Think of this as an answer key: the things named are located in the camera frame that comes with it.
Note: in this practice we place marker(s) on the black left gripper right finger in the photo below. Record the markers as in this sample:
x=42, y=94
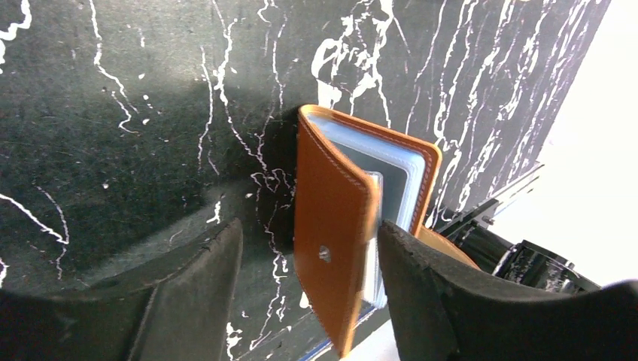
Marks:
x=443, y=309

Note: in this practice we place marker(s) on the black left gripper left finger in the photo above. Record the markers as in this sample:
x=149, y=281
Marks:
x=174, y=307

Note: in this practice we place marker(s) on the brown leather card holder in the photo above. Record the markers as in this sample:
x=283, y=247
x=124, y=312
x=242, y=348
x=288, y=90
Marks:
x=350, y=175

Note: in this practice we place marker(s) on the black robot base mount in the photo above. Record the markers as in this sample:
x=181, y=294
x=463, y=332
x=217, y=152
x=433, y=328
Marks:
x=522, y=262

